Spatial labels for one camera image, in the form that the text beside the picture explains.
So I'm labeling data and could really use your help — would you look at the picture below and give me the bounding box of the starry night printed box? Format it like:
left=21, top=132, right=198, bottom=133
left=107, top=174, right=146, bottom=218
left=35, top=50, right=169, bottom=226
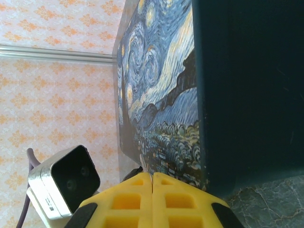
left=116, top=0, right=304, bottom=200

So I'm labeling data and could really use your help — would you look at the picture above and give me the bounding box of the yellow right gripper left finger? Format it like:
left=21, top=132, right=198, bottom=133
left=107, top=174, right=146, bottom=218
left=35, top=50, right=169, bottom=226
left=67, top=172, right=154, bottom=228

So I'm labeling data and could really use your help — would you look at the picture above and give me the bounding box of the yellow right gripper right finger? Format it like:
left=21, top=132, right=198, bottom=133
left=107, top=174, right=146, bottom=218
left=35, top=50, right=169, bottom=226
left=152, top=172, right=245, bottom=228

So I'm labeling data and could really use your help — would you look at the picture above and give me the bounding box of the silver black wrist camera box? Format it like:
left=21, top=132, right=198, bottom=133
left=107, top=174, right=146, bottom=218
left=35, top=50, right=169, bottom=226
left=28, top=144, right=102, bottom=218

